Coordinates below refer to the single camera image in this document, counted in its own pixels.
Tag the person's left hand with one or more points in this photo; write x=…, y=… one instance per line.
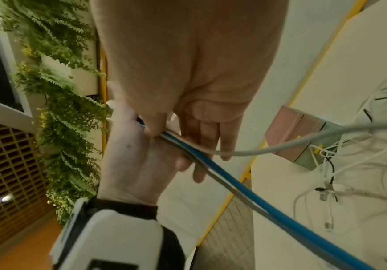
x=129, y=163

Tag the pink box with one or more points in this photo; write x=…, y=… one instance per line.
x=286, y=129

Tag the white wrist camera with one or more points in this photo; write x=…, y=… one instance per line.
x=113, y=237

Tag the yellow clip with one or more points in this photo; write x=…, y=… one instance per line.
x=315, y=149

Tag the grey-green box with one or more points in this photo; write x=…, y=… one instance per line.
x=308, y=159

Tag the green fern plant wall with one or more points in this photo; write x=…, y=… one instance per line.
x=63, y=118

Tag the round light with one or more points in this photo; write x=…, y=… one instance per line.
x=6, y=198

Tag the person's right hand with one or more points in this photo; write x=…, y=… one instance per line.
x=186, y=52

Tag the wooden lattice grid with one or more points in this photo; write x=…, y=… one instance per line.
x=9, y=158

